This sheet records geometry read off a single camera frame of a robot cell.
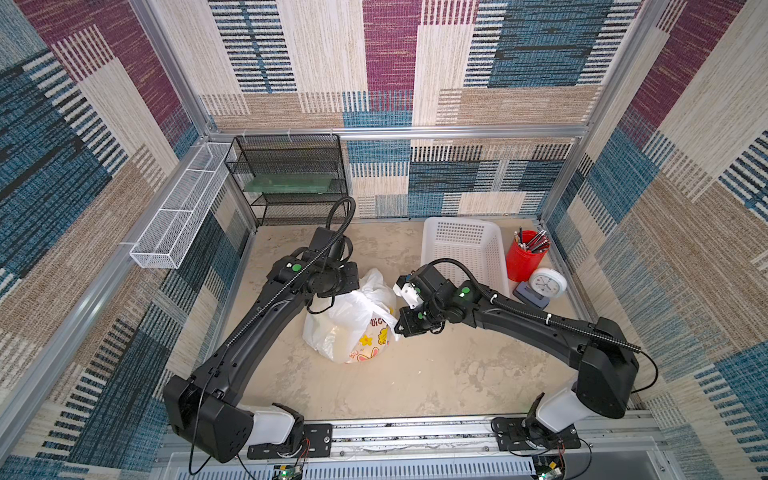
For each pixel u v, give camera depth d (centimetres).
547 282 95
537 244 97
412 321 69
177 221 96
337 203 64
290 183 94
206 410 38
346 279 68
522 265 98
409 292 74
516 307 52
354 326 78
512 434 73
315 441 73
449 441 74
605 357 43
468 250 111
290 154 102
